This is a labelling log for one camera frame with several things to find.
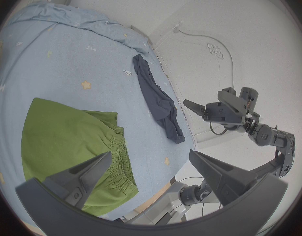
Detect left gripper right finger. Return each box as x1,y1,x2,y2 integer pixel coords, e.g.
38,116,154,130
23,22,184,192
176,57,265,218
189,149,258,209

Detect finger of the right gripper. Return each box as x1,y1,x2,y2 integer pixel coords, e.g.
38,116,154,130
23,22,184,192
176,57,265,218
183,98,206,115

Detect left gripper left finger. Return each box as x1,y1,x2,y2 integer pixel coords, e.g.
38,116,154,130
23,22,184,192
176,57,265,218
43,150,112,210

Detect green shorts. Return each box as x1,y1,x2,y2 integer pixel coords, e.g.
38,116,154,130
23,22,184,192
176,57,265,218
21,97,139,217

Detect dark blue garment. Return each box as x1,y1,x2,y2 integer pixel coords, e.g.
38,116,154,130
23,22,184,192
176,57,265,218
132,54,186,144

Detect bed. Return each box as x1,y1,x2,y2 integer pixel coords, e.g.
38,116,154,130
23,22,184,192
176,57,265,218
0,1,237,221

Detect black cable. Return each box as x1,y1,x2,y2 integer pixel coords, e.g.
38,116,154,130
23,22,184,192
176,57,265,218
209,121,228,136

